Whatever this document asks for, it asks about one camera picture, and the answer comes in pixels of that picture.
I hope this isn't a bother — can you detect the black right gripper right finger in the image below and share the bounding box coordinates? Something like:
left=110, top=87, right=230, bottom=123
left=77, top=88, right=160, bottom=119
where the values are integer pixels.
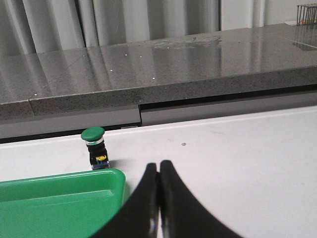
left=159, top=160, right=240, bottom=238

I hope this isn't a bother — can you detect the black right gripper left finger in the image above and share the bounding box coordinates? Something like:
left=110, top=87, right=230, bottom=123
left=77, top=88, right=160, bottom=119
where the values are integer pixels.
left=91, top=163, right=159, bottom=238

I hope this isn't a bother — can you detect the green mushroom push button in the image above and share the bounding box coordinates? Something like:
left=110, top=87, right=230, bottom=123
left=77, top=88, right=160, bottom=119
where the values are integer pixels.
left=81, top=126, right=109, bottom=170

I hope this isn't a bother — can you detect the green plastic tray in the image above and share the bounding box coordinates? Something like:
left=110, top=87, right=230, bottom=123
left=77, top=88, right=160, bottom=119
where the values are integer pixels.
left=0, top=169, right=126, bottom=238

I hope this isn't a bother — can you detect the grey granite counter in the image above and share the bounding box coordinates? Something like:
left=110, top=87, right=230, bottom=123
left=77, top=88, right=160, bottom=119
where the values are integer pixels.
left=0, top=23, right=317, bottom=139

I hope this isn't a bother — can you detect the grey curtain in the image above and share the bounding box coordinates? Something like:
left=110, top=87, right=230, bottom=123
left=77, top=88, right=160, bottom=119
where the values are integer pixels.
left=0, top=0, right=220, bottom=57

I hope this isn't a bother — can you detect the wire rack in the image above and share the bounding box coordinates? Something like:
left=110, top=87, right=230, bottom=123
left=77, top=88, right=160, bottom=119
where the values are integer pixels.
left=296, top=3, right=317, bottom=25

